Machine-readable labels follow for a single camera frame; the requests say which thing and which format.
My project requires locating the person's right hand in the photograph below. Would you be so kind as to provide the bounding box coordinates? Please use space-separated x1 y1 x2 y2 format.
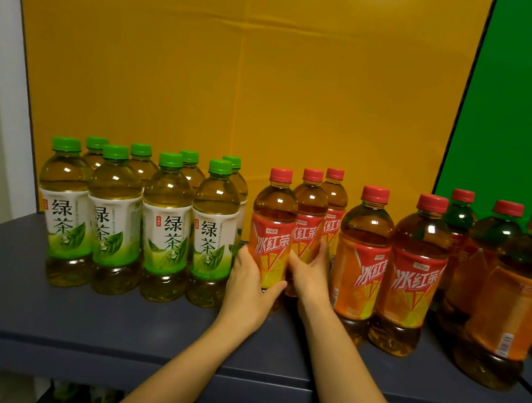
278 234 344 328

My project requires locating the person's left hand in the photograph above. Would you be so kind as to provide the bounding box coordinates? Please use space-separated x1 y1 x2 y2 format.
216 242 293 341

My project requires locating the red-capped amber tea bottle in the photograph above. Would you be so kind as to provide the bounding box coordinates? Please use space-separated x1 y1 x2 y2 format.
448 204 532 396
323 182 400 349
239 165 304 311
279 166 334 300
434 193 527 344
365 188 459 363

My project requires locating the person's right forearm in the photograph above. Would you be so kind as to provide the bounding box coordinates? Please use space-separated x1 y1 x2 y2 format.
286 302 450 403

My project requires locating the person's left forearm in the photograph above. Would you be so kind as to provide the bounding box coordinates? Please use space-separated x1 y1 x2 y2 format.
107 301 260 403

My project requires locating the orange backing board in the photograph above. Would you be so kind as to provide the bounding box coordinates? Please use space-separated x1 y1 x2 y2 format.
0 0 495 273

